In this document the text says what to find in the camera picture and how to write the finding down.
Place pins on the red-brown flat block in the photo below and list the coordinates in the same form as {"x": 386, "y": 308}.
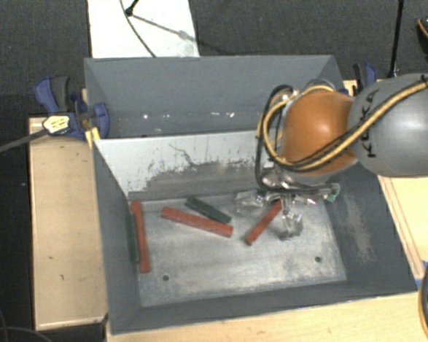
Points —
{"x": 141, "y": 237}
{"x": 261, "y": 226}
{"x": 199, "y": 222}

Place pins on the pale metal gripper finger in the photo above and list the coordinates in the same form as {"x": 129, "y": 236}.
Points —
{"x": 248, "y": 201}
{"x": 291, "y": 220}

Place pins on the grey metal bin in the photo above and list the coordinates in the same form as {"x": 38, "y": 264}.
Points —
{"x": 242, "y": 259}

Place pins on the pale wood flat board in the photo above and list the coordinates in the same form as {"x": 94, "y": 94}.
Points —
{"x": 66, "y": 231}

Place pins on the dark green flat block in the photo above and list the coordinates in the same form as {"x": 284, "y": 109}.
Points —
{"x": 209, "y": 210}

